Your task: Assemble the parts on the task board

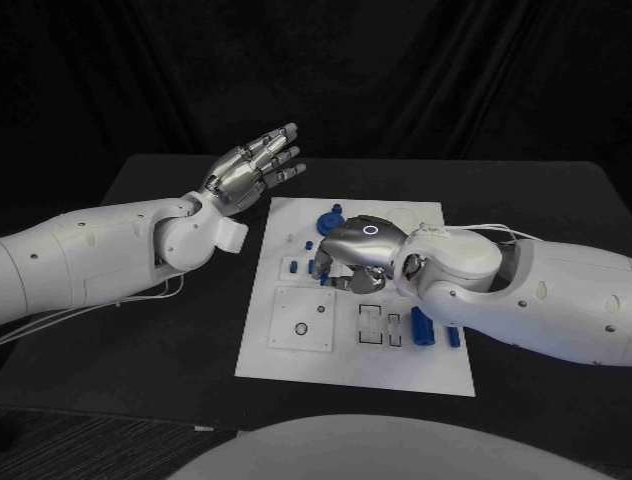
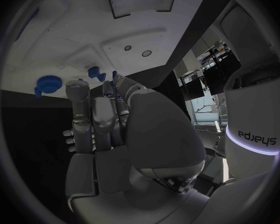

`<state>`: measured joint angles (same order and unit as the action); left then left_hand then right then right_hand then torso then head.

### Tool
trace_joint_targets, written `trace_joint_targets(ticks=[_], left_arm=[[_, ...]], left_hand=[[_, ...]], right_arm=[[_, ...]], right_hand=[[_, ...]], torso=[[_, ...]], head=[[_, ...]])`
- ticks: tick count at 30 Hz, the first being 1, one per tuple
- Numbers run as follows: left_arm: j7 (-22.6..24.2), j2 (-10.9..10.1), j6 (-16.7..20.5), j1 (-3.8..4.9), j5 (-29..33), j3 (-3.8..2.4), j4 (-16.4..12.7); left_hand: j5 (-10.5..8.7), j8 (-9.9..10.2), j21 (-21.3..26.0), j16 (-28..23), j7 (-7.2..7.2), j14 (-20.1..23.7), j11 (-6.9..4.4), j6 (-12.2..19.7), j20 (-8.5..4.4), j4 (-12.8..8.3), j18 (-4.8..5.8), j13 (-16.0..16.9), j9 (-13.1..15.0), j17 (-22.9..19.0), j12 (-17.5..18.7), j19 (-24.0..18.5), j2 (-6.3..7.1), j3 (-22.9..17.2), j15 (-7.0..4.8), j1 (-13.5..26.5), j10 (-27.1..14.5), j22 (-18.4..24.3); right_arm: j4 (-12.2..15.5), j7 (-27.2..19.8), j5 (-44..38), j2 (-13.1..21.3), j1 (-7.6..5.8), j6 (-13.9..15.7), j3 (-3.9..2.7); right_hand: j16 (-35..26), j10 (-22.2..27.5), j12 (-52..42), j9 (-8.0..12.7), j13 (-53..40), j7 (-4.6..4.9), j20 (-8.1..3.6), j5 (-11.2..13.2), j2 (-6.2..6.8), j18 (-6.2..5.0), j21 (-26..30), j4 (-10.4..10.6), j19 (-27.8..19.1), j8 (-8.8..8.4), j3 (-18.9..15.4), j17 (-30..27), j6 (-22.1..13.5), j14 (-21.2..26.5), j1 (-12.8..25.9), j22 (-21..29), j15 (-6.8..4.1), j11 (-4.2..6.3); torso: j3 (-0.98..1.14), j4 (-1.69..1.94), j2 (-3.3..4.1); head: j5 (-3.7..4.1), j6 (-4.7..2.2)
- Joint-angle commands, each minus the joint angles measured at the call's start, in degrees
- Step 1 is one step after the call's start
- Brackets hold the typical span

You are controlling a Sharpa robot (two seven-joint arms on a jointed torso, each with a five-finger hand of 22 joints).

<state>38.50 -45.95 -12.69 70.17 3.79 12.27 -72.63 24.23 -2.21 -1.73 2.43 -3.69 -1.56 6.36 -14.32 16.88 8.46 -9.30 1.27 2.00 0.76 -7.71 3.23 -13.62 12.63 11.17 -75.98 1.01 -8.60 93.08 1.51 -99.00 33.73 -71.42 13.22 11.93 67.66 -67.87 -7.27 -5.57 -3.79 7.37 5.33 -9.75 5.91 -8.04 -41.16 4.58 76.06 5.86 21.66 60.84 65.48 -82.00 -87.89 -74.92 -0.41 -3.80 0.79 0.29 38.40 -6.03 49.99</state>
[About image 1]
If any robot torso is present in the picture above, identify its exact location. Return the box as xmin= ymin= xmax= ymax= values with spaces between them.
xmin=164 ymin=414 xmax=632 ymax=480

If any thick long blue cylinder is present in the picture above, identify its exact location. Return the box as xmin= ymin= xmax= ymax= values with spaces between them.
xmin=409 ymin=306 xmax=437 ymax=347

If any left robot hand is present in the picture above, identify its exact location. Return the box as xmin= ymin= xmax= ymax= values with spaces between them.
xmin=202 ymin=122 xmax=308 ymax=218

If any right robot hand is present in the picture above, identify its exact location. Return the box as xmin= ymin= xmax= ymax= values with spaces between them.
xmin=308 ymin=214 xmax=411 ymax=296

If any white cable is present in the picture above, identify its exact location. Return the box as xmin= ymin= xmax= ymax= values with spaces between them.
xmin=0 ymin=275 xmax=186 ymax=358
xmin=444 ymin=223 xmax=545 ymax=241
xmin=0 ymin=275 xmax=173 ymax=352

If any white task board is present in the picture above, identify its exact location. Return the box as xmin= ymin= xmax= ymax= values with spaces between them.
xmin=233 ymin=196 xmax=477 ymax=398

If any blue gear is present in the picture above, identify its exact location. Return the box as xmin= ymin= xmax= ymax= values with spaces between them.
xmin=315 ymin=211 xmax=347 ymax=237

